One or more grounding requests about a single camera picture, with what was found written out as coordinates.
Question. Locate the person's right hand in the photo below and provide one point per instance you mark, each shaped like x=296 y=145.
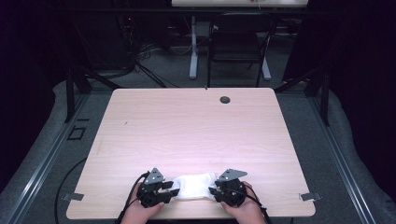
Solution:
x=246 y=211

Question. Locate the grey metal table bracket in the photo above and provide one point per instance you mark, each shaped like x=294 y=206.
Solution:
x=310 y=196
x=73 y=196

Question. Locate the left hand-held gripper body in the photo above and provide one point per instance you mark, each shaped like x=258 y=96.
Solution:
x=151 y=189

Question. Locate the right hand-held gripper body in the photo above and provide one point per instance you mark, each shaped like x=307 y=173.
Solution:
x=232 y=189

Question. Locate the white background table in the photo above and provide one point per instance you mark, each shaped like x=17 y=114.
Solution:
x=239 y=2

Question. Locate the white sock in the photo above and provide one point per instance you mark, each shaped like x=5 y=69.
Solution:
x=211 y=176
x=193 y=188

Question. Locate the black folding chair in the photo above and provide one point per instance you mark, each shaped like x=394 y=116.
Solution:
x=238 y=43

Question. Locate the black metal stand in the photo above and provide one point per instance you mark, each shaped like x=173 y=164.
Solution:
x=325 y=96
x=70 y=93

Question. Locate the person's left hand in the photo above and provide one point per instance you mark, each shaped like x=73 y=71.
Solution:
x=140 y=213

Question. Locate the aluminium floor rail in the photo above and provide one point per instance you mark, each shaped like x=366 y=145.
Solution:
x=46 y=161
x=339 y=155

